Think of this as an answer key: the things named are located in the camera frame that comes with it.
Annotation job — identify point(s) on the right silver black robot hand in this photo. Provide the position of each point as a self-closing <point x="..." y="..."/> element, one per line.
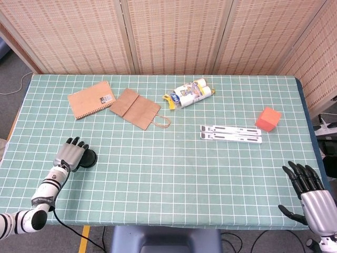
<point x="314" y="205"/>

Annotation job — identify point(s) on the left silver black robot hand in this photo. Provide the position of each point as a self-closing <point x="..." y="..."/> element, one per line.
<point x="69" y="155"/>

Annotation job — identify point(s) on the small black round object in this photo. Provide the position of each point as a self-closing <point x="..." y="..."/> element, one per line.
<point x="89" y="158"/>

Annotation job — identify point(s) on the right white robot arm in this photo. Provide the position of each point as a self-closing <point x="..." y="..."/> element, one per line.
<point x="327" y="245"/>

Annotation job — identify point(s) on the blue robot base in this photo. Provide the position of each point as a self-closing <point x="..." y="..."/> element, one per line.
<point x="166" y="239"/>

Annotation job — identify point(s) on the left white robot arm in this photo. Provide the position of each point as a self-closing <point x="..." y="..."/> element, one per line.
<point x="37" y="208"/>

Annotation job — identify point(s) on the kraft spiral notebook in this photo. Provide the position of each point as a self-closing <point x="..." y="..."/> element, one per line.
<point x="88" y="100"/>

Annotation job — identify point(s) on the yellow floor tape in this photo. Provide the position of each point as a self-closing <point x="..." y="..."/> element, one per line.
<point x="84" y="239"/>

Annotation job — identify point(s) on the orange cube box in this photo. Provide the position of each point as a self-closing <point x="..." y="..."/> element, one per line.
<point x="267" y="120"/>

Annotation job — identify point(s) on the green checked tablecloth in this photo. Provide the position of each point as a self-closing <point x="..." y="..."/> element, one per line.
<point x="168" y="171"/>

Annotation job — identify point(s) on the white folding laptop stand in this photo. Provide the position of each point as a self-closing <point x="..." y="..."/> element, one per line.
<point x="231" y="134"/>

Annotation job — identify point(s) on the pack of white rolls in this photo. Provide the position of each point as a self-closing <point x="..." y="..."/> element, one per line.
<point x="188" y="95"/>

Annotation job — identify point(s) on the bamboo folding screen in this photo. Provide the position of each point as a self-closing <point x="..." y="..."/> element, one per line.
<point x="173" y="34"/>

